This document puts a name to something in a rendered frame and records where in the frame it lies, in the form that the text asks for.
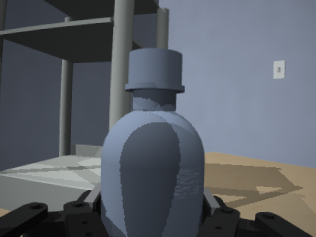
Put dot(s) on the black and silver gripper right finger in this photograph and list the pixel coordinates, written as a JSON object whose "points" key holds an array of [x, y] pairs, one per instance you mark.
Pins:
{"points": [[266, 224]]}

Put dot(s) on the blue-grey bottle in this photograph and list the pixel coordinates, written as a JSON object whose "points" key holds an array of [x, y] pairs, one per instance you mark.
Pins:
{"points": [[153, 159]]}

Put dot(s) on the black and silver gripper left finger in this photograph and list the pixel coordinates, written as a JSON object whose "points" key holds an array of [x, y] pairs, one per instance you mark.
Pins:
{"points": [[34, 219]]}

